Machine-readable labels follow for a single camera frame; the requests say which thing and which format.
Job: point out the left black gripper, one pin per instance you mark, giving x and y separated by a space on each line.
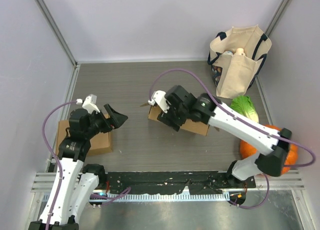
116 119

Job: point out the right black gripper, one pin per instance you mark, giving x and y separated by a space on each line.
166 118

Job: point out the brown cardboard sheet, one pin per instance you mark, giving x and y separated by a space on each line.
169 119

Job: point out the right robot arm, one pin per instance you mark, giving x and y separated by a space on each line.
211 111

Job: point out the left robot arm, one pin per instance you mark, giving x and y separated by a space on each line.
74 182

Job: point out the green lettuce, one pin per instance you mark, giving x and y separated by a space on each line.
244 106

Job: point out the beige canvas tote bag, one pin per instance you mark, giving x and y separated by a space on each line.
233 77

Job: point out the white bottle in bag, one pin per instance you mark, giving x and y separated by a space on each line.
231 53

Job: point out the orange pumpkin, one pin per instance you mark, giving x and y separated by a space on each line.
290 152

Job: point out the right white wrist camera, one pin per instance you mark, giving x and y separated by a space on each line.
158 99

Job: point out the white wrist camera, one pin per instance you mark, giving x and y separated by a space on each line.
158 99
89 103

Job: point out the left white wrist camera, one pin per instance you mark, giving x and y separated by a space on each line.
89 103

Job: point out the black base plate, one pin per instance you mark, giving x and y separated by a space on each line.
173 182

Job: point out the slotted cable duct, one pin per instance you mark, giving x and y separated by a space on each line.
185 196

